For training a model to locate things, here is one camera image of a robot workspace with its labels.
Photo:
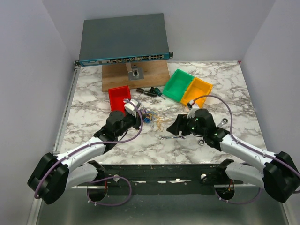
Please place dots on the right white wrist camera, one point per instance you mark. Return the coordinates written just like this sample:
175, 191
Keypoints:
193, 107

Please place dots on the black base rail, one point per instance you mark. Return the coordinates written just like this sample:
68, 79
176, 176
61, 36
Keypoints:
173, 179

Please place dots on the wooden board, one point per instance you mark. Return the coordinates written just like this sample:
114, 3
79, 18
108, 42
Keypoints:
156, 74

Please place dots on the red plastic bin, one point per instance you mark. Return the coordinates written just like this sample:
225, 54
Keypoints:
116, 97

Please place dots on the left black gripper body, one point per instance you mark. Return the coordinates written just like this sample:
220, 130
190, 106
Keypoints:
130, 121

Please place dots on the green plastic bin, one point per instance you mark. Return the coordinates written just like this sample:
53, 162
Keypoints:
177, 85

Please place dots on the small open-end wrench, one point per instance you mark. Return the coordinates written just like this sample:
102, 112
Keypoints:
161, 137

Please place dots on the black cylindrical bit holder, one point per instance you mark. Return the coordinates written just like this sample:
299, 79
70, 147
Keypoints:
148, 93

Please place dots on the grey network switch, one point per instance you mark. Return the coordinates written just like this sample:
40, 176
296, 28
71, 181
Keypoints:
123, 40

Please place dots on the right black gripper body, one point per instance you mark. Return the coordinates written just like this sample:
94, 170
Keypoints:
192, 127

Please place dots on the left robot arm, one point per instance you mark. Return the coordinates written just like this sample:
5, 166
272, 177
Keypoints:
49, 178

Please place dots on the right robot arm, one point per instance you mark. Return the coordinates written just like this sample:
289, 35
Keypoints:
276, 173

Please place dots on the grey metal bracket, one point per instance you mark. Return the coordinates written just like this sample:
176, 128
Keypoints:
134, 72

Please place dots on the ratchet wrench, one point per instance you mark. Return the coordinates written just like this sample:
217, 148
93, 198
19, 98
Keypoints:
201, 141

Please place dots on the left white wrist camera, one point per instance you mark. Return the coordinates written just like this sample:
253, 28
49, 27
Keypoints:
131, 106

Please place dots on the green handled screwdriver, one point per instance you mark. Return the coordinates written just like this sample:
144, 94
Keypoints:
157, 91

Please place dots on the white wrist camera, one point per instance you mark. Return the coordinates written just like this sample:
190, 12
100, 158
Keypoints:
193, 107
131, 106

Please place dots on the yellow plastic bin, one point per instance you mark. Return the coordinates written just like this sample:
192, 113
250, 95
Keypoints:
197, 88

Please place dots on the black metal socket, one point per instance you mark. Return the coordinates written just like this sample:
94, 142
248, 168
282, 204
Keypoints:
140, 90

